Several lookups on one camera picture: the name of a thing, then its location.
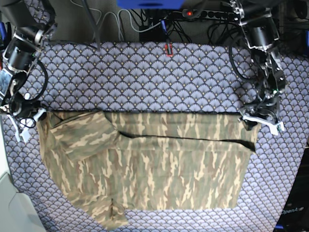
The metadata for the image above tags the blue fan-pattern tablecloth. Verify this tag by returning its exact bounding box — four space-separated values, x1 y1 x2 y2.
2 43 309 232

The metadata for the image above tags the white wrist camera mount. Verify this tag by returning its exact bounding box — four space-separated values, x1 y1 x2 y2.
7 108 46 143
239 115 285 136

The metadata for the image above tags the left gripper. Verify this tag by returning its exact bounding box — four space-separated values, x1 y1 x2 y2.
242 72 286 126

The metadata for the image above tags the camouflage T-shirt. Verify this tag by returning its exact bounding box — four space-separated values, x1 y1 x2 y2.
37 112 260 230

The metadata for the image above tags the black power adapter box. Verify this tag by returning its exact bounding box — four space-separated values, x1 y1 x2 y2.
139 26 164 42

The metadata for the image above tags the grey looped cable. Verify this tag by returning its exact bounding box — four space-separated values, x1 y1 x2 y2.
70 0 162 42

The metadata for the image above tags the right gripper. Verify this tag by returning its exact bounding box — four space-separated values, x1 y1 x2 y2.
0 93 40 120

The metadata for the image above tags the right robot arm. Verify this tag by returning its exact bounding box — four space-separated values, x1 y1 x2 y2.
0 0 56 120

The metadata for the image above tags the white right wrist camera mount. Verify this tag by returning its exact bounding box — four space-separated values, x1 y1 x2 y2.
7 108 46 143

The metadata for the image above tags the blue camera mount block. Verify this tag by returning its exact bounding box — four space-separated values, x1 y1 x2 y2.
117 0 184 9

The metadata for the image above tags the black power strip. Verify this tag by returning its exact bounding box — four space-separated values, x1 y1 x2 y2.
182 9 238 21

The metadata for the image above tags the red table clamp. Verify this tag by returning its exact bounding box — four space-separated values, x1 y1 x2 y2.
165 43 173 57

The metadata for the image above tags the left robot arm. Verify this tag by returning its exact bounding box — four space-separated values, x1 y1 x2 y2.
228 0 286 131

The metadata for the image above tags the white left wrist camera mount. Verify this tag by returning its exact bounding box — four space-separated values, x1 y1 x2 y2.
239 115 285 136

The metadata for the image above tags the black OpenArm box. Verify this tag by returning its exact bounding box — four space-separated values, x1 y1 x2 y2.
274 145 309 232

